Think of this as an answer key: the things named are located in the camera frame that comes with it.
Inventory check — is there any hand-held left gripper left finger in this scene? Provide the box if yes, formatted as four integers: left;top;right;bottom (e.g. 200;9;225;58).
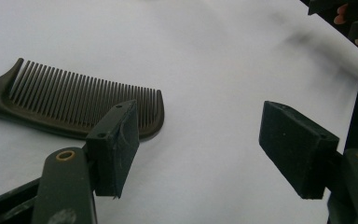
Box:
31;99;141;224

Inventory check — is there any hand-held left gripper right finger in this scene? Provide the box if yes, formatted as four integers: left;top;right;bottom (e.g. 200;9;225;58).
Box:
258;100;358;224

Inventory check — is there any dark brown comb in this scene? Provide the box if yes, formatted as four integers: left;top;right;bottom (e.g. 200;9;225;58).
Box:
0;57;165;141

